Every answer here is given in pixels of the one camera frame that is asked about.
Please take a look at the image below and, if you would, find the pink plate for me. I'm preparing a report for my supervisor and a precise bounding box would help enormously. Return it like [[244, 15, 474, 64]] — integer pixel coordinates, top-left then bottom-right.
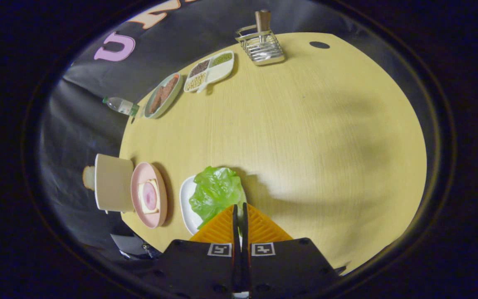
[[130, 162, 168, 229]]

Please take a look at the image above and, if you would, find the brown crust toast slice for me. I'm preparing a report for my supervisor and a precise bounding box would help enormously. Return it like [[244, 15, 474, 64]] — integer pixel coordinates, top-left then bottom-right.
[[82, 165, 97, 191]]

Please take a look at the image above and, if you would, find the wooden handled utensil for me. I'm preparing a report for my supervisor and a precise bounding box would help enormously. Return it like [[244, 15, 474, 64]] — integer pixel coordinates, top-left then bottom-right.
[[255, 10, 272, 34]]

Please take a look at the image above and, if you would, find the white bread slice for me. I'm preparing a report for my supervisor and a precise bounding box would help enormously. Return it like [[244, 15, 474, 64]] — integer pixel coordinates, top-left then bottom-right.
[[138, 179, 160, 214]]

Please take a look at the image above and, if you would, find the pale green plate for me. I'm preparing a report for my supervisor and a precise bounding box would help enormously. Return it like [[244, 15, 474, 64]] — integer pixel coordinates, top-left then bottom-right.
[[144, 72, 183, 120]]

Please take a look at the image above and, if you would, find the brown meat piece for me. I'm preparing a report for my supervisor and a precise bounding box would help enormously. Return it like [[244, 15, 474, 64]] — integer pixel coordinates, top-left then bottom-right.
[[162, 76, 179, 104], [149, 86, 169, 115]]

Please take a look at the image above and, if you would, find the clear water bottle green cap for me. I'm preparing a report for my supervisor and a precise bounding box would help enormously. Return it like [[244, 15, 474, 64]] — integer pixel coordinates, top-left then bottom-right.
[[102, 97, 140, 117]]

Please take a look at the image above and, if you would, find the white divided grain tray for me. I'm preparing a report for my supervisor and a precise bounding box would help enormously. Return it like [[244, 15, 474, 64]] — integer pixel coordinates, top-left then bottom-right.
[[183, 51, 235, 94]]

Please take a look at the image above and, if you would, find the white toaster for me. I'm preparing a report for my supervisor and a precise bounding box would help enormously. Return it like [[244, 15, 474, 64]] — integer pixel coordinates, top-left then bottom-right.
[[95, 154, 135, 213]]

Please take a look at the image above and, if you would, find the green lettuce leaf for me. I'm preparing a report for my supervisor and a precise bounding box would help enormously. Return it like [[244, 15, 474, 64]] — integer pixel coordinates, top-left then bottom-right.
[[188, 166, 247, 230]]

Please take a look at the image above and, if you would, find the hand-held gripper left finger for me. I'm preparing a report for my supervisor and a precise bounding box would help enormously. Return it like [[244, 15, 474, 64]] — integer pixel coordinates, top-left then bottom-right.
[[156, 203, 239, 299]]

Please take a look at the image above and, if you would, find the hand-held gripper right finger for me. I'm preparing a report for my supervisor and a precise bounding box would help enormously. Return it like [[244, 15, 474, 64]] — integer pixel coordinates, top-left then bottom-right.
[[242, 203, 341, 299]]

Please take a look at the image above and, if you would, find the pink ham slice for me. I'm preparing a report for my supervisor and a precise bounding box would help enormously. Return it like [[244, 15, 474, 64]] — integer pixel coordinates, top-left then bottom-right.
[[143, 182, 157, 211]]

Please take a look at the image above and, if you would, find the white oval plate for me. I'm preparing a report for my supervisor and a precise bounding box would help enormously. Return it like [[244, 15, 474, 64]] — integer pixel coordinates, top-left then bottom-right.
[[180, 175, 248, 236]]

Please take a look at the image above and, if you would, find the metal wire rack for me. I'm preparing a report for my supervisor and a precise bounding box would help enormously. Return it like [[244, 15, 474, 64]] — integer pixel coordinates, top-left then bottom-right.
[[235, 25, 285, 66]]

